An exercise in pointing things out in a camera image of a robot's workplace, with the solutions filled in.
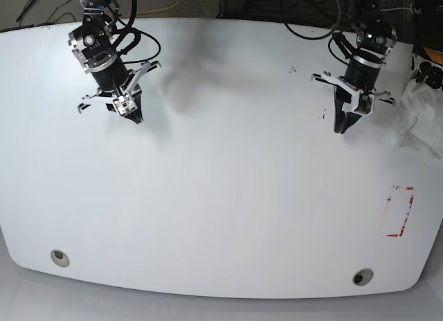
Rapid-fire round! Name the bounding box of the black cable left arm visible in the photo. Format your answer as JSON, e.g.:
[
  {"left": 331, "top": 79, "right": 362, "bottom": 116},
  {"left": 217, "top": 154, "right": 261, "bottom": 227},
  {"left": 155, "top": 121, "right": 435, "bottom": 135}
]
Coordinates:
[{"left": 283, "top": 0, "right": 361, "bottom": 66}]

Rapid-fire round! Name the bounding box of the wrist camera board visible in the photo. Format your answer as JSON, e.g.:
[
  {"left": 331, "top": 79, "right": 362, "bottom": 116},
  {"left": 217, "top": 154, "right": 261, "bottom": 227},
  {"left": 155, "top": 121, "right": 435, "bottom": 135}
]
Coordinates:
[
  {"left": 112, "top": 93, "right": 132, "bottom": 117},
  {"left": 350, "top": 93, "right": 375, "bottom": 116}
]

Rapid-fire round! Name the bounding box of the red tape rectangle marking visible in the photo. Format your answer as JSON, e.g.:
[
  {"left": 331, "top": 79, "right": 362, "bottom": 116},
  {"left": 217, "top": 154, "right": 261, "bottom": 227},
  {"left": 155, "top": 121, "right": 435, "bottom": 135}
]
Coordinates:
[{"left": 382, "top": 185, "right": 415, "bottom": 238}]

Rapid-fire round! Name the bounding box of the left table cable grommet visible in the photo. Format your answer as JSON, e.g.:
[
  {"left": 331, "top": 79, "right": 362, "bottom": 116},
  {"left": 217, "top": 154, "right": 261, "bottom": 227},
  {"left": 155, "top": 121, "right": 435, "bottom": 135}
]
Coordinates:
[{"left": 51, "top": 250, "right": 70, "bottom": 268}]

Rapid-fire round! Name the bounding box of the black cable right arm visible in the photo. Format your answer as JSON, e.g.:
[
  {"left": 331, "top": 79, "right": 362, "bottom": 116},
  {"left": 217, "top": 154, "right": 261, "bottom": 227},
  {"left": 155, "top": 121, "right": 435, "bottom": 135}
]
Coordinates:
[{"left": 100, "top": 0, "right": 163, "bottom": 64}]

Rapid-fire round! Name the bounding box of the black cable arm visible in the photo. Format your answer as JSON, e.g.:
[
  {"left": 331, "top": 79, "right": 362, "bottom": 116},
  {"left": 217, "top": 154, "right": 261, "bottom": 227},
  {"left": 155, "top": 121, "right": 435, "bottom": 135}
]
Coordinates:
[
  {"left": 100, "top": 0, "right": 163, "bottom": 64},
  {"left": 283, "top": 0, "right": 361, "bottom": 66}
]

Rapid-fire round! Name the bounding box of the white printed t-shirt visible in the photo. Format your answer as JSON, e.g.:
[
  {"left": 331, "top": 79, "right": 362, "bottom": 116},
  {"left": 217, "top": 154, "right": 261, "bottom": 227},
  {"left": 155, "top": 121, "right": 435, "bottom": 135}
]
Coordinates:
[{"left": 396, "top": 45, "right": 442, "bottom": 160}]

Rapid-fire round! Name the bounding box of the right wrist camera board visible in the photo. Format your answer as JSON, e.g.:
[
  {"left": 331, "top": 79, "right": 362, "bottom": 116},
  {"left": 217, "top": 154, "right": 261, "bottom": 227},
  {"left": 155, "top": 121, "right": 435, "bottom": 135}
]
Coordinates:
[{"left": 112, "top": 93, "right": 132, "bottom": 117}]

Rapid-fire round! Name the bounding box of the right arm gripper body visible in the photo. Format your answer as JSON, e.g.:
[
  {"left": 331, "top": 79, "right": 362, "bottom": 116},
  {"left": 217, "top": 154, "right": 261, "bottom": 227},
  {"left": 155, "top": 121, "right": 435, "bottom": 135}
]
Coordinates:
[{"left": 69, "top": 0, "right": 161, "bottom": 113}]

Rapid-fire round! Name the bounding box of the table cable grommet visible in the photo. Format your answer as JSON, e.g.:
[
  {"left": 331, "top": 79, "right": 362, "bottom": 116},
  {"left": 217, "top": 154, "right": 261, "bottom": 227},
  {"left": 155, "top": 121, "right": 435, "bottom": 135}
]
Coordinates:
[
  {"left": 352, "top": 268, "right": 374, "bottom": 286},
  {"left": 51, "top": 250, "right": 70, "bottom": 268}
]

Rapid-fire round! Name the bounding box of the right table cable grommet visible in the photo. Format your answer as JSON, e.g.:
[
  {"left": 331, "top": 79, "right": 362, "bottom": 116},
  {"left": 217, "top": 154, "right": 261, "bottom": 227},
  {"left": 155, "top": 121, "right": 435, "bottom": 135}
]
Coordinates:
[{"left": 352, "top": 268, "right": 374, "bottom": 286}]

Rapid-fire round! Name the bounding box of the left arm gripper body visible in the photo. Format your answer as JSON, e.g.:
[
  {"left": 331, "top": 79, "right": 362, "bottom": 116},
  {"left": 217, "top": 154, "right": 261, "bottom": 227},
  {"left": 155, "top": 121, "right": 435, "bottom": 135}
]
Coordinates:
[{"left": 311, "top": 12, "right": 397, "bottom": 109}]

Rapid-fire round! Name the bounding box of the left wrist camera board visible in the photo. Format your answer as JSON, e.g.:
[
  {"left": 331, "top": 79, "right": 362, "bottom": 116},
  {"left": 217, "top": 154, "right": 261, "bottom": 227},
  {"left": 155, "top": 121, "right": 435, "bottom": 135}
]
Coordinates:
[{"left": 350, "top": 93, "right": 375, "bottom": 116}]

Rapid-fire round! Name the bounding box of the yellow floor cable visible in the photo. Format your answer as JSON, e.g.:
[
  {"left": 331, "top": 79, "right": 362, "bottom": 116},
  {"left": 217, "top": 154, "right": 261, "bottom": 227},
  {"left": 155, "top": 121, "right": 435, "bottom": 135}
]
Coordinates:
[{"left": 138, "top": 0, "right": 184, "bottom": 17}]

